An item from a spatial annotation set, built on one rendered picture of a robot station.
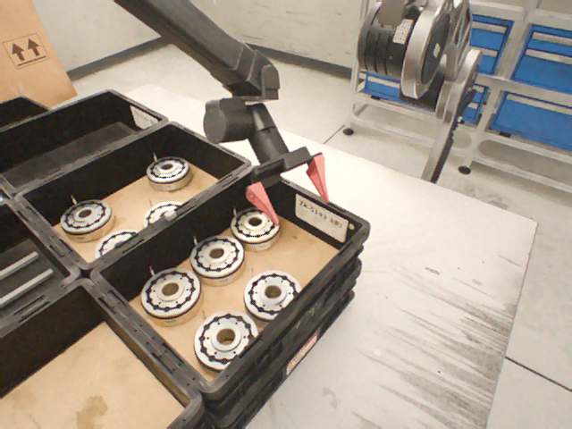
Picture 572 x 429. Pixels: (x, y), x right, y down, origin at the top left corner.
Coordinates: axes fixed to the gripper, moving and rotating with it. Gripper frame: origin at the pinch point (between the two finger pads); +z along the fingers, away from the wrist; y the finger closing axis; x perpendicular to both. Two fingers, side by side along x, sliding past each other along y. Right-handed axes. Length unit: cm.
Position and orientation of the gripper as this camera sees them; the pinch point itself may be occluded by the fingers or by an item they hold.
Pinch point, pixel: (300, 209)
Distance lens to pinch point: 63.0
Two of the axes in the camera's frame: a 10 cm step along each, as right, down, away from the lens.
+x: -1.7, 2.2, 9.6
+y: 8.8, -4.1, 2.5
